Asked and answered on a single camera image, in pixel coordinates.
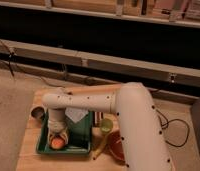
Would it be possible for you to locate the black cable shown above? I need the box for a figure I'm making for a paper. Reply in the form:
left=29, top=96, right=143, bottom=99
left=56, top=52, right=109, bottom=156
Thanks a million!
left=156, top=109, right=191, bottom=148

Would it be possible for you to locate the green plastic tray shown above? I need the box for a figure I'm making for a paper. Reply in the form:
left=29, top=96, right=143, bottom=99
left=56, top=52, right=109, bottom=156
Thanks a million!
left=36, top=112, right=93, bottom=155

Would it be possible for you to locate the orange brown bowl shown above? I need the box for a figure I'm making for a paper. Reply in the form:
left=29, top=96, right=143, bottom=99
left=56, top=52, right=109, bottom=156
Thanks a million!
left=107, top=131, right=125, bottom=162

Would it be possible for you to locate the red striped object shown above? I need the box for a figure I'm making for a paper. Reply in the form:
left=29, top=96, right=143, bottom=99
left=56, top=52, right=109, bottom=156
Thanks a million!
left=94, top=112, right=103, bottom=127

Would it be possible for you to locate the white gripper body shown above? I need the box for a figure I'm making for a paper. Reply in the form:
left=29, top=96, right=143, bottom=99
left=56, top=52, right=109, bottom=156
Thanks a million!
left=48, top=109, right=67, bottom=133

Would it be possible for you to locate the orange red apple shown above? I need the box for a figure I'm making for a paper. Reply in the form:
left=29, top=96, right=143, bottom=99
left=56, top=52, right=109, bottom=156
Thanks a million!
left=51, top=137, right=64, bottom=150

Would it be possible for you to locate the small metal cup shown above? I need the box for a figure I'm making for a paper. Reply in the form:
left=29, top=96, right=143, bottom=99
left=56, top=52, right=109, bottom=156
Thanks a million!
left=31, top=107, right=45, bottom=120

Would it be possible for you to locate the white folded paper napkin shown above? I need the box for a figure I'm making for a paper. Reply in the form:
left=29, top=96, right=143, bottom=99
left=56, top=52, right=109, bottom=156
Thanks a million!
left=65, top=108, right=88, bottom=123

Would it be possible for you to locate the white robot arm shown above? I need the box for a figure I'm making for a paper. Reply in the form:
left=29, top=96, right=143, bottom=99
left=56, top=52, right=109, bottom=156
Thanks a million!
left=42, top=82, right=172, bottom=171

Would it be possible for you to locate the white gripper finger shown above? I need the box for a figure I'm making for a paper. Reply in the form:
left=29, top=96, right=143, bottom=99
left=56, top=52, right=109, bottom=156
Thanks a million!
left=48, top=133, right=54, bottom=146
left=60, top=131, right=69, bottom=144

